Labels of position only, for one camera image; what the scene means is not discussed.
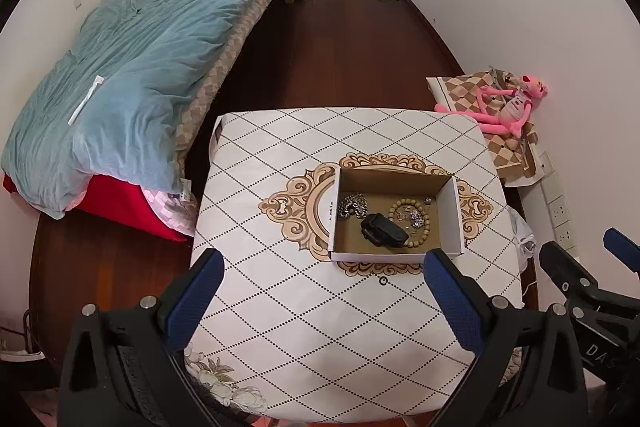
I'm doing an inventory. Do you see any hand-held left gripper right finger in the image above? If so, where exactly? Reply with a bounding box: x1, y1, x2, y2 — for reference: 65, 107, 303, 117
423, 248, 583, 427

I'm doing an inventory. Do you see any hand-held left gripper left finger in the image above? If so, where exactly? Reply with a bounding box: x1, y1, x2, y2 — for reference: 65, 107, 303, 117
57, 248, 226, 427

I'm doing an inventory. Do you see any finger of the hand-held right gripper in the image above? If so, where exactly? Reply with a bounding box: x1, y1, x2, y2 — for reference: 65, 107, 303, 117
539, 241, 601, 308
602, 228, 640, 277

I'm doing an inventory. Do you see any wooden bead bracelet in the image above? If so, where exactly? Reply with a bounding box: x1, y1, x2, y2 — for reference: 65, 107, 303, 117
389, 199, 432, 253

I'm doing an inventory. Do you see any white cardboard box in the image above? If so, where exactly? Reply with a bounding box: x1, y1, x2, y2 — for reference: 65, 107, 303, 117
328, 166, 465, 264

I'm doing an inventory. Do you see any black smart watch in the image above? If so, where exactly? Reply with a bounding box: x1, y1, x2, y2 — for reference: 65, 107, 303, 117
360, 213, 410, 249

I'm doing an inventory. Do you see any chunky silver chain bracelet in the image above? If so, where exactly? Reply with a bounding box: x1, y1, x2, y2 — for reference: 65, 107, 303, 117
337, 192, 370, 220

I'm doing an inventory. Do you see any white plastic bag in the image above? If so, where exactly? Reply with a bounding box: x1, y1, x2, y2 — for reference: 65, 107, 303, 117
507, 207, 538, 275

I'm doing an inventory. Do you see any white power strip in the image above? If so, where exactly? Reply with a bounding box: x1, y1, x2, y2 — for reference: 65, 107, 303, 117
537, 152, 581, 258

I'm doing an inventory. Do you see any pink checked sheet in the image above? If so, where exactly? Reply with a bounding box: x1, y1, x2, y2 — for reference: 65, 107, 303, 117
141, 187, 198, 238

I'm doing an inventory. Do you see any diamond patterned tablecloth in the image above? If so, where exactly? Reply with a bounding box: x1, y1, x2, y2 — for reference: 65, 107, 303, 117
182, 107, 526, 423

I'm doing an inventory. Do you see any black fuzzy clothing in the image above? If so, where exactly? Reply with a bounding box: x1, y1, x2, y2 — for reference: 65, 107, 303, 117
186, 379, 236, 427

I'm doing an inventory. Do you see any red cloth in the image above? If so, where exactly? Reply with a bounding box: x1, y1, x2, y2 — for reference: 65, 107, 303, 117
2, 172, 193, 242

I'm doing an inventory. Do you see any pink plush toy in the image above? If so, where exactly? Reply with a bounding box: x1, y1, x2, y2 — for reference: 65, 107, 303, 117
434, 74, 550, 138

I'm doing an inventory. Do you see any white flat object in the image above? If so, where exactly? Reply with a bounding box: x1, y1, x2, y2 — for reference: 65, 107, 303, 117
0, 348, 47, 363

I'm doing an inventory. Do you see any brown checked cushion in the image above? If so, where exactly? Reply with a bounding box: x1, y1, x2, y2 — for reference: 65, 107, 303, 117
426, 66, 543, 186

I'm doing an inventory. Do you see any bed with checked mattress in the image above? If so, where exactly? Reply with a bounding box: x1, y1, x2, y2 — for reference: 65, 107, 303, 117
135, 0, 301, 162

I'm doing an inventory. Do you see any light blue duvet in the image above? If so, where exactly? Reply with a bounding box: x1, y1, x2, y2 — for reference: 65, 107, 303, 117
0, 0, 296, 220

